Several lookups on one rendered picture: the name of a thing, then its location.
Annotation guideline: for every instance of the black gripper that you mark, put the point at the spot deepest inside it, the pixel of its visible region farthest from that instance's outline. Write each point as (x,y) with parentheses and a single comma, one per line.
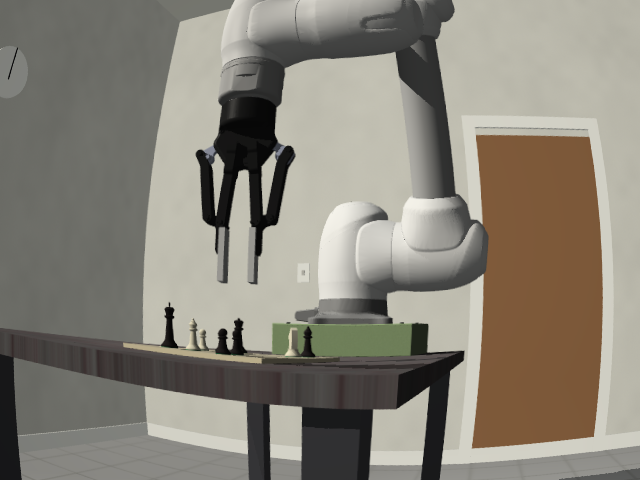
(246,137)

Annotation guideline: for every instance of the cream and black chessboard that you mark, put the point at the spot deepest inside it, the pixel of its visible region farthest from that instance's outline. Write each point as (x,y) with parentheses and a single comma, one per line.
(271,359)

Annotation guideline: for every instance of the white pawn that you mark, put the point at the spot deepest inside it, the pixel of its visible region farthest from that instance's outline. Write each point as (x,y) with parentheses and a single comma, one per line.
(202,344)

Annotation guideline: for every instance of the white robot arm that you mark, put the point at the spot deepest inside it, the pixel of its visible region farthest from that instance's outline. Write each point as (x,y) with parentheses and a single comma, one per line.
(362,255)

